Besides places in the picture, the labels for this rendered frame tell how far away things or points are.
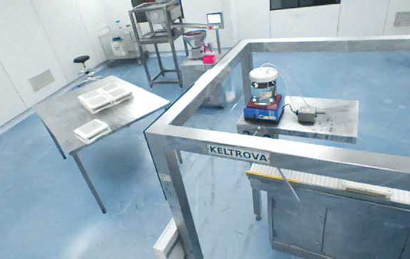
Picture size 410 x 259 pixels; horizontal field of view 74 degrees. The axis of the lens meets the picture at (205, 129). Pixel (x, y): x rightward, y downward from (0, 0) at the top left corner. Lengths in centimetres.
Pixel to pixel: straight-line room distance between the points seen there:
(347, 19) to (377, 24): 58
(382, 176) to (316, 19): 597
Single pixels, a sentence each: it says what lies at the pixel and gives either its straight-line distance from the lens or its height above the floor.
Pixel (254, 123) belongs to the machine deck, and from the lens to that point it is 158.
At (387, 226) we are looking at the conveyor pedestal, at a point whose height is 60.
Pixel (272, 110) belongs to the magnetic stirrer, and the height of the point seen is 134.
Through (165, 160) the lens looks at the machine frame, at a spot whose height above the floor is 152.
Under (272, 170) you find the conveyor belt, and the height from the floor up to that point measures 83.
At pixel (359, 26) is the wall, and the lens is 676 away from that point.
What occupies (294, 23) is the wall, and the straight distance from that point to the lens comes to 664.
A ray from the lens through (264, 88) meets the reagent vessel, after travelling 151.
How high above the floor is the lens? 212
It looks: 33 degrees down
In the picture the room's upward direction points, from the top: 10 degrees counter-clockwise
